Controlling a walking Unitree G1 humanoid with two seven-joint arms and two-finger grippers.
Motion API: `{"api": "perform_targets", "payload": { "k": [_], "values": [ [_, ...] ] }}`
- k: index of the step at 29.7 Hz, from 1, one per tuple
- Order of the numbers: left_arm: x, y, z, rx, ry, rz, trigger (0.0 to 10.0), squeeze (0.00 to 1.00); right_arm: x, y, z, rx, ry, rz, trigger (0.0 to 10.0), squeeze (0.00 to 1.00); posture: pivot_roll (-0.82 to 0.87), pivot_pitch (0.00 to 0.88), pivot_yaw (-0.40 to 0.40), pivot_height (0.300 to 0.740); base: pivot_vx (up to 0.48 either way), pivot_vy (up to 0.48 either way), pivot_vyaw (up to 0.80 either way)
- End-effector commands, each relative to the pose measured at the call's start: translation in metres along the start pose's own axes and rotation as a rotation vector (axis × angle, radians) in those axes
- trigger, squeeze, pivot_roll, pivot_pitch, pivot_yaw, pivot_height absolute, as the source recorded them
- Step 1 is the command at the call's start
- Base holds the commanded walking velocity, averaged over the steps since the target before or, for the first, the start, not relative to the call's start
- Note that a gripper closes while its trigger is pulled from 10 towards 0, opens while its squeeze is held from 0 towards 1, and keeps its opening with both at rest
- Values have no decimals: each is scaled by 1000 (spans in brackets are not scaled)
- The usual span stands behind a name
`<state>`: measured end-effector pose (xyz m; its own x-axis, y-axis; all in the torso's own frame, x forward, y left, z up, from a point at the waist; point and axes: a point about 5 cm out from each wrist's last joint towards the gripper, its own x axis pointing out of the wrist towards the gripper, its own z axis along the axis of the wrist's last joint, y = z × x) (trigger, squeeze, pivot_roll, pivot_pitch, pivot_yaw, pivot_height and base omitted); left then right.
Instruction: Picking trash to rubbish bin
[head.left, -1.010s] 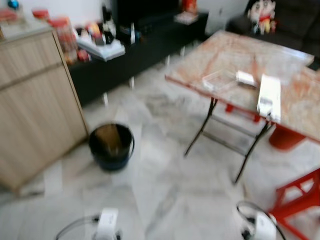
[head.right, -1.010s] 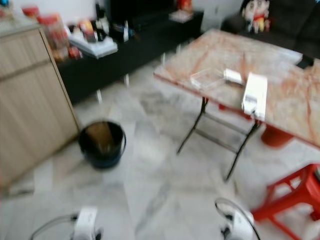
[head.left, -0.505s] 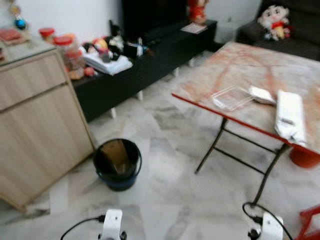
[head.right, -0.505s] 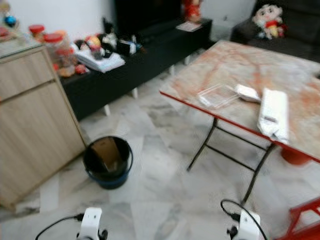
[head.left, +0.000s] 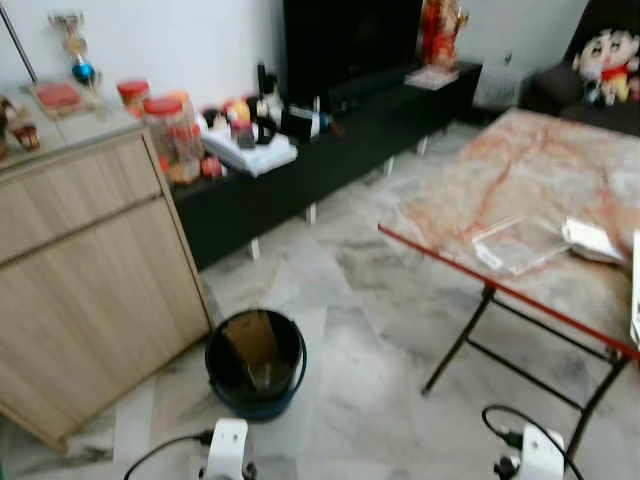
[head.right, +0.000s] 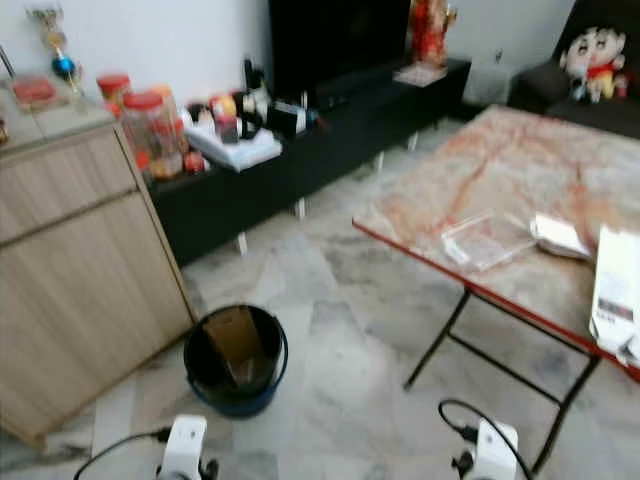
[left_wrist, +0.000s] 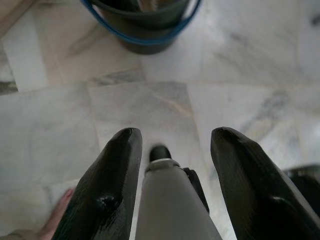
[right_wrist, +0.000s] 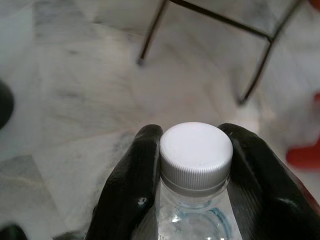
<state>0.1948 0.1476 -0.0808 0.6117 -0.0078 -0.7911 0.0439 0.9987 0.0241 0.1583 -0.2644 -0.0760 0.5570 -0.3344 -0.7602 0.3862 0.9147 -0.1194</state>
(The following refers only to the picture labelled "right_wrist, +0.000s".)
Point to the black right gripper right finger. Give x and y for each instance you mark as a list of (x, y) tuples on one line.
[(265, 180)]

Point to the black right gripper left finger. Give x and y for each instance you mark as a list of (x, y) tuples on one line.
[(127, 180)]

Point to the clear plastic bottle white cap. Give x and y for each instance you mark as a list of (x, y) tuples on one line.
[(196, 160)]

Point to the red plastic object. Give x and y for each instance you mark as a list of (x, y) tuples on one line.
[(306, 152)]

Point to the dark blurry object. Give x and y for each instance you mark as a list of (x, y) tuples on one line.
[(11, 232)]

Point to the dark round object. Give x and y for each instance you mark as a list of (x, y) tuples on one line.
[(5, 103)]

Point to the dark metal chair frame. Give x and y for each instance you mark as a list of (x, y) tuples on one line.
[(252, 27)]

